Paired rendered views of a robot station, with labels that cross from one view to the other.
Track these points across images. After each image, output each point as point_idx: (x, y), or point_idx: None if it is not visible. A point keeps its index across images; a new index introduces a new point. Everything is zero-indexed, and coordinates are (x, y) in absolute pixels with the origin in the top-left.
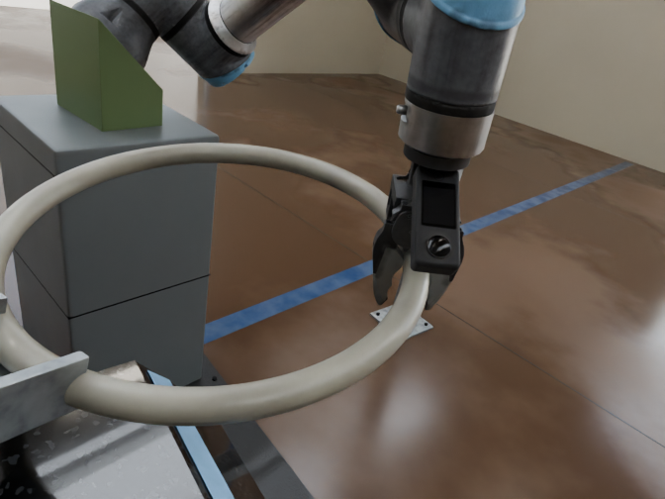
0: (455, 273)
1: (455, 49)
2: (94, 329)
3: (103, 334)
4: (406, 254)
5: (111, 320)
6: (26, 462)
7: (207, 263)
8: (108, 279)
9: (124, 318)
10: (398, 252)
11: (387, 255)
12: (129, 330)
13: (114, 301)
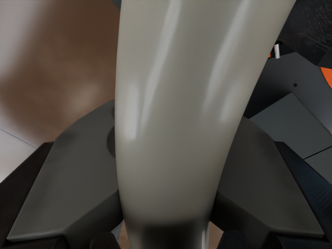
0: (21, 164)
1: None
2: (315, 140)
3: (307, 139)
4: (210, 213)
5: (307, 146)
6: None
7: None
8: (324, 170)
9: (298, 149)
10: (254, 218)
11: (287, 198)
12: (290, 144)
13: (311, 157)
